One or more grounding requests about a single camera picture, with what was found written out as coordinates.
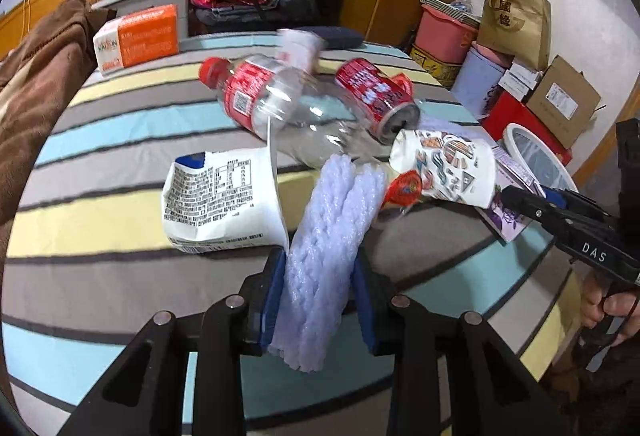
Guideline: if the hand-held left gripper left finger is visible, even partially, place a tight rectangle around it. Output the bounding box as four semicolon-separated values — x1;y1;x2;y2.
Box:
60;247;290;436

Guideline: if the white mesh trash bin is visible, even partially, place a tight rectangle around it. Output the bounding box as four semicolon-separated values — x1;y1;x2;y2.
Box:
501;123;580;195

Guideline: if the yellow patterned box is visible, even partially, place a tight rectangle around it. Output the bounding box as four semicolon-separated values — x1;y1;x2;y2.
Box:
409;43;464;89

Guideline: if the stack of white boxes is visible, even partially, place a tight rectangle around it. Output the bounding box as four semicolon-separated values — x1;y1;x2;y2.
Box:
500;60;544;104

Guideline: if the small pink white milk carton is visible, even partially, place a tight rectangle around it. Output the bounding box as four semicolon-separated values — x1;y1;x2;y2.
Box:
276;28;324;72

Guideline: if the pink plastic storage bin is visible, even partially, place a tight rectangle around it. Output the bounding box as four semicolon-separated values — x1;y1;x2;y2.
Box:
415;6;481;64

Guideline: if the red lid jelly cup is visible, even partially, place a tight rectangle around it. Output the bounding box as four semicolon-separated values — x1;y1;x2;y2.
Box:
382;169;427;209

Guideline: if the crushed patterned paper cup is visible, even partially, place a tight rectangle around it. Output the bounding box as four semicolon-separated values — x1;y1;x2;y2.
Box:
389;128;499;209

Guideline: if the person's right hand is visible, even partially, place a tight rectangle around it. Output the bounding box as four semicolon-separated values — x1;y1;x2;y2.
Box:
580;270;640;336

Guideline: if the dark blue flat case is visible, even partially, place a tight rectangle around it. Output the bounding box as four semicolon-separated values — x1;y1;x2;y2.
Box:
312;26;365;50

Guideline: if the white foam net sleeve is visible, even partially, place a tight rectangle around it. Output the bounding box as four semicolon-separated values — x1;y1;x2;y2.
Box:
269;154;389;374

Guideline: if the orange and white carton box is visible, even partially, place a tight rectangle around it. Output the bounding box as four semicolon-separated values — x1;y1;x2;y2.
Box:
92;4;181;76

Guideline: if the striped flat box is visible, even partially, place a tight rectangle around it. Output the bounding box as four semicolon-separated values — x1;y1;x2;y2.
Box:
419;0;482;27

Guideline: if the striped bed sheet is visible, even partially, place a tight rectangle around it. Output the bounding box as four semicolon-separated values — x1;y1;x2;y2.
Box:
0;30;587;436

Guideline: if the light blue round bin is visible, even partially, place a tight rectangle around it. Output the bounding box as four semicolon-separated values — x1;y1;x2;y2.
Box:
451;40;516;119

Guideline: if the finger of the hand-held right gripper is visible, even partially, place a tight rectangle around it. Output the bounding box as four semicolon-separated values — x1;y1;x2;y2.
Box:
542;187;617;227
501;185;602;243

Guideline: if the red gift box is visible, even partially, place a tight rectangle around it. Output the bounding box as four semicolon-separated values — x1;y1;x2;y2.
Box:
482;93;574;167

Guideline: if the brown cardboard box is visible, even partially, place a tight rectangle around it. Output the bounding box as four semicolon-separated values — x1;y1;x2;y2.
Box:
526;54;602;149

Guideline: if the clear plastic bottle red label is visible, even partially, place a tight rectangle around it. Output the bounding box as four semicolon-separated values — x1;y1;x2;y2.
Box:
198;56;397;167

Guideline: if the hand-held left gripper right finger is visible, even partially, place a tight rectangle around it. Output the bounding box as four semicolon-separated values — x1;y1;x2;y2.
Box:
350;256;581;436

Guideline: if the red cartoon drink can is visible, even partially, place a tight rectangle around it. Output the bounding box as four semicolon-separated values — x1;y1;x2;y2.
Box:
334;58;422;145

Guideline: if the brown fleece blanket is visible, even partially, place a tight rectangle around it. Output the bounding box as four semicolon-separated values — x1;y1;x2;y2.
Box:
0;0;119;237

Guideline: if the brown paper bag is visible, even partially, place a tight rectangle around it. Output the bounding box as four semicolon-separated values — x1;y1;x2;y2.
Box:
476;0;553;71

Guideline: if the purple printed leaflet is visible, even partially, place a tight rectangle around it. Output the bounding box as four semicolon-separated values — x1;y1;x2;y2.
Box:
474;145;547;245

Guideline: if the crushed white paper cup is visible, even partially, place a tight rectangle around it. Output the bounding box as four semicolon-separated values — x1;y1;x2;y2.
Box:
161;148;291;255

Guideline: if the grey nightstand with drawers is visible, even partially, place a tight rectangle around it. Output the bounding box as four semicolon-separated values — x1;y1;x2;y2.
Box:
91;0;194;39

